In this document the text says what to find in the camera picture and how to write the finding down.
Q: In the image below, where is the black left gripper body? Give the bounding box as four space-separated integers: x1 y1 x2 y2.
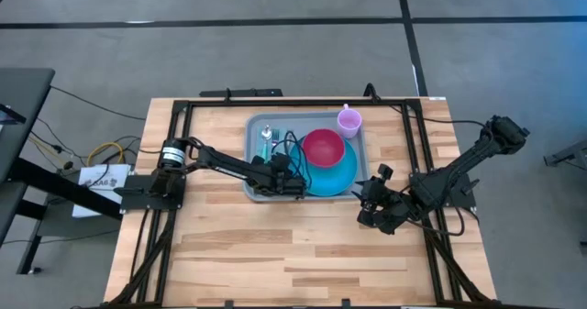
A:
262 163 297 200

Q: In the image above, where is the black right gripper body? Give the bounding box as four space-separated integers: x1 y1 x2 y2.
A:
366 180 415 237

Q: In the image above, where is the blue plastic plate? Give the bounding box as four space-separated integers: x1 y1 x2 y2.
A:
288 137 359 198

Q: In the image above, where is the magenta plastic bowl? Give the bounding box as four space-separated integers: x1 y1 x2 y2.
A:
301 127 347 170

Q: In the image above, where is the metal spoon teal handle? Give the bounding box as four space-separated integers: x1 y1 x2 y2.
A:
260 124 273 161

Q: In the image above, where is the pink plastic mug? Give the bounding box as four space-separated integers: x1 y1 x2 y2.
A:
337 103 363 139

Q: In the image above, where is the gray plastic tray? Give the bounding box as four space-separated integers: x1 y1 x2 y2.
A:
243 110 371 204

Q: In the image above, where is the black power strip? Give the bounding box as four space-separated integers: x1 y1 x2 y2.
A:
199 87 284 99

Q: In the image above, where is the black table clamp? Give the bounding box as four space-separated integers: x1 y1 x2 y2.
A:
363 83 382 103

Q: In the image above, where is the white paper sheet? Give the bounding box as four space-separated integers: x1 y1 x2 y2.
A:
72 163 132 219

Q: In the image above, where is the gray stand leg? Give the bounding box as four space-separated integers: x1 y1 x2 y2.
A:
543 138 587 169

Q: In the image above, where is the black side desk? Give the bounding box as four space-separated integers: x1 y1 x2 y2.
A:
0 67 126 276

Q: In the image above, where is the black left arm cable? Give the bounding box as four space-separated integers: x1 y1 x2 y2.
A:
270 129 314 192

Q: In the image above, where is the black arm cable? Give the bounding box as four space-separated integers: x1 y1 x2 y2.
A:
270 129 314 192
389 104 488 129

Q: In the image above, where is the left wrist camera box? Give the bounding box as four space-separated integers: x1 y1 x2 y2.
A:
270 152 293 173

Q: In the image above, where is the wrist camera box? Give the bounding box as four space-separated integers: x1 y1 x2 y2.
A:
375 163 395 182
270 152 293 173

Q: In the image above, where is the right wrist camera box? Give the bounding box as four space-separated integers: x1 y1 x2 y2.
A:
375 163 395 182

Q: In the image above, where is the black metal table frame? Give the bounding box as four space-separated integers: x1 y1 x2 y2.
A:
103 98 502 309

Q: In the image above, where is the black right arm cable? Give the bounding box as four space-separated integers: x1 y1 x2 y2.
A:
389 104 488 129

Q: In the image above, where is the yellow cable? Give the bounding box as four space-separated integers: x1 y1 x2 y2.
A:
27 134 127 168

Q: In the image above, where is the black floor cable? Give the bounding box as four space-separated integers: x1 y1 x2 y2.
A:
49 84 148 123

